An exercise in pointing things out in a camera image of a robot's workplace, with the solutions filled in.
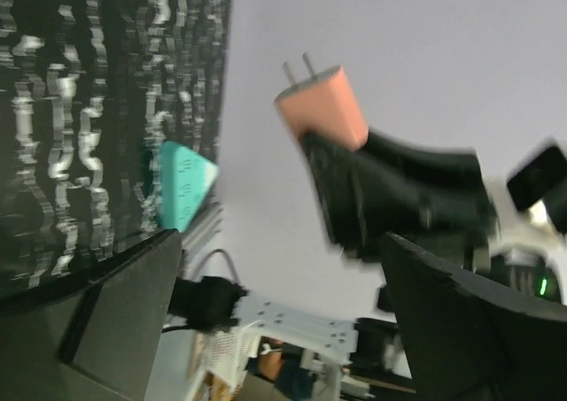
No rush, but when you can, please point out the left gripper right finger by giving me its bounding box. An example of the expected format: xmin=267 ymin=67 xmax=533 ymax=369
xmin=380 ymin=235 xmax=566 ymax=401

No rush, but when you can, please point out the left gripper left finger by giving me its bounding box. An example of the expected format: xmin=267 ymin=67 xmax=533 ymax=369
xmin=1 ymin=230 xmax=182 ymax=400

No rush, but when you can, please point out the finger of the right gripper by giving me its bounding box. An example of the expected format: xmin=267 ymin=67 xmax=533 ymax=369
xmin=365 ymin=131 xmax=483 ymax=189
xmin=299 ymin=132 xmax=425 ymax=262

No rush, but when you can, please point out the pink plug adapter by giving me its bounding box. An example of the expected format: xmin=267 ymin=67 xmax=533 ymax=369
xmin=274 ymin=53 xmax=369 ymax=150

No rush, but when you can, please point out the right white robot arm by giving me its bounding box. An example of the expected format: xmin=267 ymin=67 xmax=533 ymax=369
xmin=299 ymin=131 xmax=566 ymax=303

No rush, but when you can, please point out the teal triangular power strip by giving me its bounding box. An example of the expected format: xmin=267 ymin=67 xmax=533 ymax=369
xmin=159 ymin=141 xmax=219 ymax=233

